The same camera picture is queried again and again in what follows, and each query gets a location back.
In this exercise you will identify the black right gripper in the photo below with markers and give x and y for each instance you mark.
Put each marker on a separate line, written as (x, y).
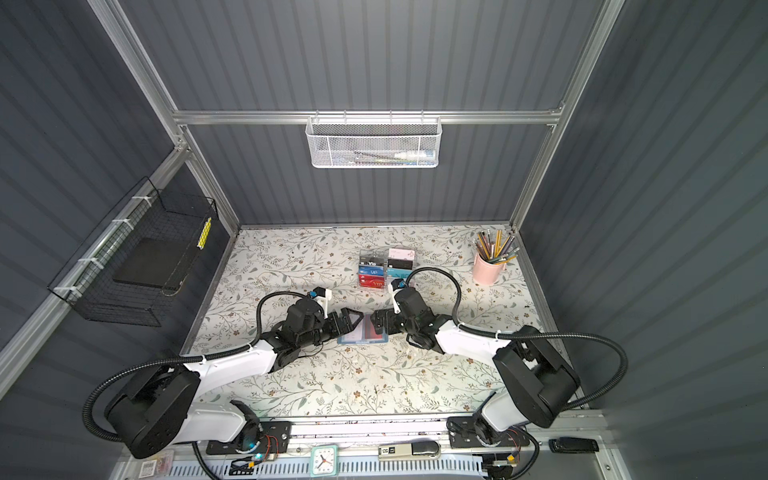
(379, 320)

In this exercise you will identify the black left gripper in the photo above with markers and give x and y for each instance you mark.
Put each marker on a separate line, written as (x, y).
(338, 330)

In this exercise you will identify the blue leather card holder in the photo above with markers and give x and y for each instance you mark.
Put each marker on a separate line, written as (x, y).
(350, 338)

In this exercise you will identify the clear acrylic card display stand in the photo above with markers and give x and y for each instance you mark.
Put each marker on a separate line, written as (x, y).
(383, 252)

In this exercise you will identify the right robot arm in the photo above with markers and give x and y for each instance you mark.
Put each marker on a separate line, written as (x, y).
(538, 381)

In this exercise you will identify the red VIP card in stand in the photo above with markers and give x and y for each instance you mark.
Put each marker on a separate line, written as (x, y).
(371, 281)

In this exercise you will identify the teal VIP card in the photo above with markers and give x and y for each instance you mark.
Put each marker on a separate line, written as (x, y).
(398, 273)

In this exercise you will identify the blue VIP card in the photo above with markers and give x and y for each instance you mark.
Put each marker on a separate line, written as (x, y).
(368, 270)

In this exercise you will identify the black card with gold lines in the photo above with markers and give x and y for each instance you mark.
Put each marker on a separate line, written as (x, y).
(400, 264)

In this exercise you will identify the black VIP logo card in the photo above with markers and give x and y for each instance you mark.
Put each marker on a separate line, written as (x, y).
(372, 261)

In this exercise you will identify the pink VIP card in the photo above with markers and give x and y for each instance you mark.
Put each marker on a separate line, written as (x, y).
(401, 254)

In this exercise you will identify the pink metal pencil bucket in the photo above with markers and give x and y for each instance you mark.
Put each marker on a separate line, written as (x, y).
(485, 273)

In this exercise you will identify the grey black handheld device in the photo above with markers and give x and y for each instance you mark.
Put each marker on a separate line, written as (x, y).
(415, 450)

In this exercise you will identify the small white desk clock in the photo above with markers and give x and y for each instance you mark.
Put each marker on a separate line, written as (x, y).
(324, 461)

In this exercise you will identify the markers in mesh basket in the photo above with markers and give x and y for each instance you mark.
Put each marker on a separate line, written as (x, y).
(425, 158)

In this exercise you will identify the black remote device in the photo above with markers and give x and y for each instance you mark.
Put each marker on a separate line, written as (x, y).
(573, 445)

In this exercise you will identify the small label packet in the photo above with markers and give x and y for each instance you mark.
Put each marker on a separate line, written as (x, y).
(155, 467)

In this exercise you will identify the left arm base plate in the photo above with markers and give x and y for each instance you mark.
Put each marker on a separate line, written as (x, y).
(270, 437)

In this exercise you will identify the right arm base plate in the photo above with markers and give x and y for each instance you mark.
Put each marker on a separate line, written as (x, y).
(472, 432)

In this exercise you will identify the white wire mesh basket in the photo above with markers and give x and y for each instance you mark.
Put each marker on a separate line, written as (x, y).
(329, 142)

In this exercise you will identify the black wire wall basket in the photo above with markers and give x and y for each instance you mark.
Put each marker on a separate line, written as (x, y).
(134, 271)

